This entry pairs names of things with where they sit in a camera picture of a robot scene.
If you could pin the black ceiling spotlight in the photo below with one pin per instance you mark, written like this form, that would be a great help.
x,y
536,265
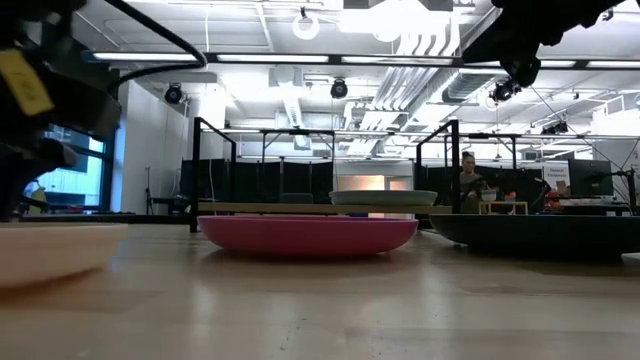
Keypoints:
x,y
502,92
173,94
555,128
339,89

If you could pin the person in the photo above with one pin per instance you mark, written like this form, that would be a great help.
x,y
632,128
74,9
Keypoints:
x,y
470,182

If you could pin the black window frame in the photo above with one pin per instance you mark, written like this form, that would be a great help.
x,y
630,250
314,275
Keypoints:
x,y
107,175

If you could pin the sage green plate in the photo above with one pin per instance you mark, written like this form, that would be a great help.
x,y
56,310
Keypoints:
x,y
382,198

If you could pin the small wooden stand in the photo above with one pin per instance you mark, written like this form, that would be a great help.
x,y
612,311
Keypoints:
x,y
502,203

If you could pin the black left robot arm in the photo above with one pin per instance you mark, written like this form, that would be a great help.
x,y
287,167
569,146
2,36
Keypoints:
x,y
30,20

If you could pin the silver ventilation duct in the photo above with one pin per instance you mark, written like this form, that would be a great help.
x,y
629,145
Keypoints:
x,y
465,85

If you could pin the white bowl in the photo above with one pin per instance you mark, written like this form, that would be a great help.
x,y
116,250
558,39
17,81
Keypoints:
x,y
489,196

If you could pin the pink plate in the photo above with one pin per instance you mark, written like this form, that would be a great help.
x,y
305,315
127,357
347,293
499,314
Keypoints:
x,y
305,237

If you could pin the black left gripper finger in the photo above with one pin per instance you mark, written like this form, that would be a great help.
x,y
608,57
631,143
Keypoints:
x,y
25,157

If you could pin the black background rig frame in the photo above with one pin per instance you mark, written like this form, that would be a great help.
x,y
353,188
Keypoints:
x,y
297,132

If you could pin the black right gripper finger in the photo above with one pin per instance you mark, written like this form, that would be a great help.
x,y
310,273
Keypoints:
x,y
485,50

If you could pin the white sign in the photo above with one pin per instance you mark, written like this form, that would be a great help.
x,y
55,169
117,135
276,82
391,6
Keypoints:
x,y
556,175

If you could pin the cream plate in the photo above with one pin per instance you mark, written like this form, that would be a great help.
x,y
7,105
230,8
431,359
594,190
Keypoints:
x,y
55,255

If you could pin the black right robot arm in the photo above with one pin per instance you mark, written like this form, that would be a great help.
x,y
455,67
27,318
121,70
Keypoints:
x,y
595,10

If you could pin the black computer monitor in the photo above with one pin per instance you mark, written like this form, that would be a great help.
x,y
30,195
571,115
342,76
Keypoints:
x,y
590,177

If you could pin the dark green plate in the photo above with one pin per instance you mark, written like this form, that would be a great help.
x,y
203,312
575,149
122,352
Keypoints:
x,y
540,232

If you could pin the black jointed stand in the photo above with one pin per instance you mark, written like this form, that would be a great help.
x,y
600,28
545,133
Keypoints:
x,y
632,190

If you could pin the yellow-green bottle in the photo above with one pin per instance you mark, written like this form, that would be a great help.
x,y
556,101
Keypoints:
x,y
39,197

